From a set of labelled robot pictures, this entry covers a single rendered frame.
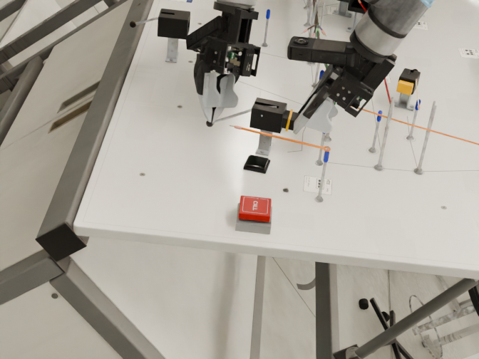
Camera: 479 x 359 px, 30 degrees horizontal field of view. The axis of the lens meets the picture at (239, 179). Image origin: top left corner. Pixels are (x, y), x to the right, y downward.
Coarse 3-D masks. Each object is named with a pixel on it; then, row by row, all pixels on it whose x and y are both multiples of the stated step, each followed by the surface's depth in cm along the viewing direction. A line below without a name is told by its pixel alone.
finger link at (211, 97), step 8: (208, 80) 158; (216, 80) 156; (208, 88) 158; (216, 88) 156; (200, 96) 158; (208, 96) 158; (216, 96) 156; (200, 104) 159; (208, 104) 158; (216, 104) 156; (208, 112) 160; (208, 120) 160
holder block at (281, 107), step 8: (256, 104) 157; (264, 104) 158; (272, 104) 157; (280, 104) 158; (256, 112) 156; (264, 112) 155; (272, 112) 155; (280, 112) 155; (256, 120) 157; (264, 120) 156; (272, 120) 156; (280, 120) 156; (256, 128) 158; (264, 128) 157; (272, 128) 157; (280, 128) 156
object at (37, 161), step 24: (72, 120) 189; (24, 144) 196; (48, 144) 186; (72, 144) 177; (0, 168) 193; (24, 168) 183; (48, 168) 175; (0, 192) 181; (24, 192) 172; (48, 192) 165; (0, 216) 170; (24, 216) 163; (0, 240) 161; (24, 240) 154; (0, 264) 152
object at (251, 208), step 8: (240, 200) 142; (248, 200) 143; (256, 200) 143; (264, 200) 143; (240, 208) 141; (248, 208) 141; (256, 208) 141; (264, 208) 141; (240, 216) 140; (248, 216) 140; (256, 216) 140; (264, 216) 140
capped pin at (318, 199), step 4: (328, 148) 144; (324, 152) 145; (328, 152) 145; (324, 156) 145; (328, 156) 145; (324, 160) 145; (324, 164) 146; (324, 168) 146; (324, 172) 147; (320, 184) 148; (320, 188) 149; (320, 192) 149; (320, 196) 150; (316, 200) 150; (320, 200) 150
